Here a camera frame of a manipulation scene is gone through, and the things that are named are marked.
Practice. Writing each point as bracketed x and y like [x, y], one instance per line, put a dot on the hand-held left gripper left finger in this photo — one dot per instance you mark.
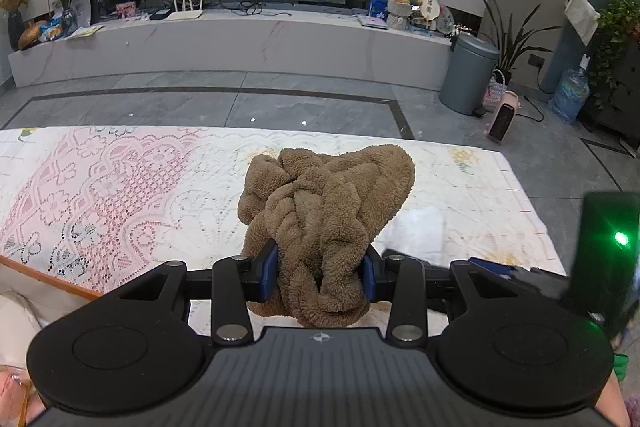
[270, 277]

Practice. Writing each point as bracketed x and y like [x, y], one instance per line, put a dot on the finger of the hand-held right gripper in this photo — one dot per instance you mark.
[492, 265]

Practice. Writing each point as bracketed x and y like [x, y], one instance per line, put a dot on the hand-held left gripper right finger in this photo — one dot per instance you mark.
[367, 279]

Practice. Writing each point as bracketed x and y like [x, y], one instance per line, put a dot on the brown fleece towel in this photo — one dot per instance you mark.
[325, 217]

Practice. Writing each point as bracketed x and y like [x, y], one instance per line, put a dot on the green soft item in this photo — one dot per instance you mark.
[621, 367]

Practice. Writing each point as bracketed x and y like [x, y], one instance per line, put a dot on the pale pink soft item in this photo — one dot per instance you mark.
[612, 404]

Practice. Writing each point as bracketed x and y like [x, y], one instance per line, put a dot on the lace patterned tablecloth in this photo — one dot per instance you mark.
[475, 187]

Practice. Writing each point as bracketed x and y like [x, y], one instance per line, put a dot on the pink space heater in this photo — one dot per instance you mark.
[502, 119]

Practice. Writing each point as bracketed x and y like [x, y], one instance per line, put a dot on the black cabinet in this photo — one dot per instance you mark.
[622, 107]

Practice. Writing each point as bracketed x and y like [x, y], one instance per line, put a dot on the blue water bottle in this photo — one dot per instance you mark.
[569, 97]

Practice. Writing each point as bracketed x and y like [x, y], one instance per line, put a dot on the pink woven bag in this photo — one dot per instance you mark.
[495, 89]

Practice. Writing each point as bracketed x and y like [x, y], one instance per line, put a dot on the pink lace cloth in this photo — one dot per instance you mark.
[100, 197]

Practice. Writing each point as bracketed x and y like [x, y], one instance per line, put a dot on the grey trash bin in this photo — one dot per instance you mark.
[467, 77]

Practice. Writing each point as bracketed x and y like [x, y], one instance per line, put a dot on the long leaf potted plant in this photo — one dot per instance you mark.
[512, 42]

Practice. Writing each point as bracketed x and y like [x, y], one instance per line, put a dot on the white marble television console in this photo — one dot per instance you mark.
[225, 52]

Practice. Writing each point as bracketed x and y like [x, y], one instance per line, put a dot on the bushy green potted plant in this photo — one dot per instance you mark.
[617, 32]

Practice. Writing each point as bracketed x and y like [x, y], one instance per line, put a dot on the white hanging cloth bag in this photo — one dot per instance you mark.
[582, 14]

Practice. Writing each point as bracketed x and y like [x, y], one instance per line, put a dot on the purple flat case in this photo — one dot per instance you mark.
[372, 22]

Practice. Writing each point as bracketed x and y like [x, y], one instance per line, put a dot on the grey basket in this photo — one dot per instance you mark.
[400, 17]

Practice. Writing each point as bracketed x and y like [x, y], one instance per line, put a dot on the blue box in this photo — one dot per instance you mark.
[378, 7]

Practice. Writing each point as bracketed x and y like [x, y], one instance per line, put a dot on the white router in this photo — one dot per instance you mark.
[185, 14]

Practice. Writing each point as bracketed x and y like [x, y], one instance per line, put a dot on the small black box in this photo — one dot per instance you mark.
[160, 15]

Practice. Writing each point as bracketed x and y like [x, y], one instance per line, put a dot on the small pink box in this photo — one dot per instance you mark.
[126, 9]

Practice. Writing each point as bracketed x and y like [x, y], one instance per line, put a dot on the yellowish papers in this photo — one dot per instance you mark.
[85, 32]

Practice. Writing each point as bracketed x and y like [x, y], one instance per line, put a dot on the blue white snack bag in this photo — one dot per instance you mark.
[52, 31]

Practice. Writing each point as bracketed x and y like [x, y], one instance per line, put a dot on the brown round item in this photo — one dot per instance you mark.
[32, 36]

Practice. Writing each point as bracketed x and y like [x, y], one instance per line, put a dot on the dark vase with yellow flowers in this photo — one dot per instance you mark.
[15, 29]

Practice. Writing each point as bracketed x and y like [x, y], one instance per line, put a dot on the wall socket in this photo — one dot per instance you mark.
[537, 60]

